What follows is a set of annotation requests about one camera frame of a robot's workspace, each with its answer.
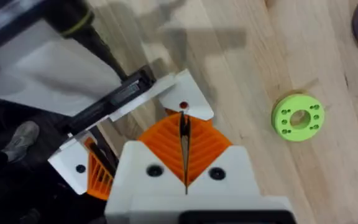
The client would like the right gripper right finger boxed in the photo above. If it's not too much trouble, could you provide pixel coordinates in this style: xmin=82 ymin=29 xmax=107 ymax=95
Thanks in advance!
xmin=185 ymin=114 xmax=263 ymax=198

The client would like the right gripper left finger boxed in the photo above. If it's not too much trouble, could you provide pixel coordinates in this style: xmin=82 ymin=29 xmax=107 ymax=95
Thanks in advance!
xmin=104 ymin=113 xmax=187 ymax=216

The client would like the green disc with holes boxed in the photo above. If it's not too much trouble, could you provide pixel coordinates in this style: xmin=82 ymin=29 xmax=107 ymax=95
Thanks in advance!
xmin=270 ymin=93 xmax=326 ymax=142

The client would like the person's shoe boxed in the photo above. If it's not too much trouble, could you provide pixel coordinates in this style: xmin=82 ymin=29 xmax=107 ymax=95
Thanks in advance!
xmin=1 ymin=120 xmax=40 ymax=164

